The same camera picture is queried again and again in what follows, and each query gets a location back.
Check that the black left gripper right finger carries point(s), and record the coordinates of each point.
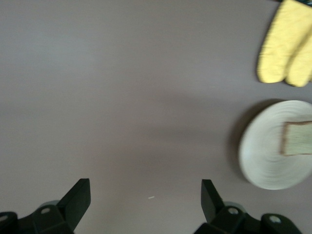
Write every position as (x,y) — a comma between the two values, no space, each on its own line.
(234,221)

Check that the brown bread slice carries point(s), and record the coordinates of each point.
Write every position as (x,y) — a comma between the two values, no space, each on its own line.
(297,139)

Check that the yellow quilted oven mitt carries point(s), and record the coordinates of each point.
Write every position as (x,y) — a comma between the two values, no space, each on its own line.
(280,48)
(302,70)

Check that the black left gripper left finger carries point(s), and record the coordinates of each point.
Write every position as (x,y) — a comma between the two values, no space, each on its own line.
(53,219)

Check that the round pale wooden plate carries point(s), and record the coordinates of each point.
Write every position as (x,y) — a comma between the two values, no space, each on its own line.
(263,158)

